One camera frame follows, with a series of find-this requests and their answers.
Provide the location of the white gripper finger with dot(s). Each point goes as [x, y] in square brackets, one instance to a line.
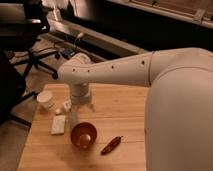
[67, 105]
[73, 117]

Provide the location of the white paper cup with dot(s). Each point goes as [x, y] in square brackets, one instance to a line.
[45, 99]

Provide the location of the white sponge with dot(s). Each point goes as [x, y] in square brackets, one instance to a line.
[58, 125]

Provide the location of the black office chair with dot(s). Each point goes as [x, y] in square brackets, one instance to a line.
[21, 22]

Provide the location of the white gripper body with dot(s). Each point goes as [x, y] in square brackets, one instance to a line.
[81, 95]

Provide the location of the red chili pepper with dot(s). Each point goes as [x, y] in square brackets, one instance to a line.
[111, 145]

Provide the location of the red bowl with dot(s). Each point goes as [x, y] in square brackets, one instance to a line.
[83, 135]

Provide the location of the blue box on floor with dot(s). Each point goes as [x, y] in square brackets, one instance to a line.
[67, 53]

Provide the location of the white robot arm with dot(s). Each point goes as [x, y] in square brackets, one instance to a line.
[179, 106]

